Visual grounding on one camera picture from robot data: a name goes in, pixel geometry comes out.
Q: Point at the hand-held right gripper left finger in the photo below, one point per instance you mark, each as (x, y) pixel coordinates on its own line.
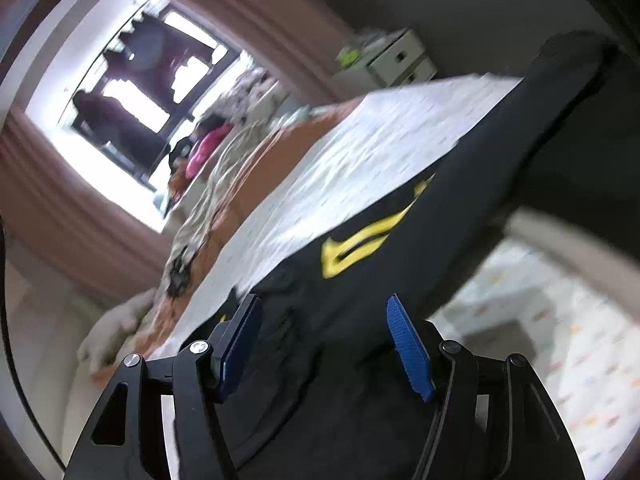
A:
(240, 345)

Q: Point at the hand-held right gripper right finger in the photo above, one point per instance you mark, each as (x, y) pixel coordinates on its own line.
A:
(410, 350)

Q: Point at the black garment with yellow print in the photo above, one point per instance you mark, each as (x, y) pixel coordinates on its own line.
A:
(400, 240)

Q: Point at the hanging dark clothes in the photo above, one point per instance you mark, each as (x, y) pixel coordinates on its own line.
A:
(115, 125)
(145, 60)

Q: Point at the beige striped cloth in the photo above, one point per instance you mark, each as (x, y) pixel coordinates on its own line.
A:
(225, 170)

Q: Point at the crumpled beige blanket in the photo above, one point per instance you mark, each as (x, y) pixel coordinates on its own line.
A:
(280, 160)

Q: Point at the pink cloth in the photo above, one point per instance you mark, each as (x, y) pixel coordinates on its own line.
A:
(205, 152)

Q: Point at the white floral bed sheet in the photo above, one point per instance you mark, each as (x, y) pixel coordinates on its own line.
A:
(350, 160)

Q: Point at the floral cloth pile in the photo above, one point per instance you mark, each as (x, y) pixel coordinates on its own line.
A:
(250, 92)

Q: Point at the white drawer cabinet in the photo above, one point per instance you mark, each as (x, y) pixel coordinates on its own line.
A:
(395, 60)

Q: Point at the green object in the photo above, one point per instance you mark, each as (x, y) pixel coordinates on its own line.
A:
(349, 56)

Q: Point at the window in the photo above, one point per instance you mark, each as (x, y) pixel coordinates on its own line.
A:
(90, 50)

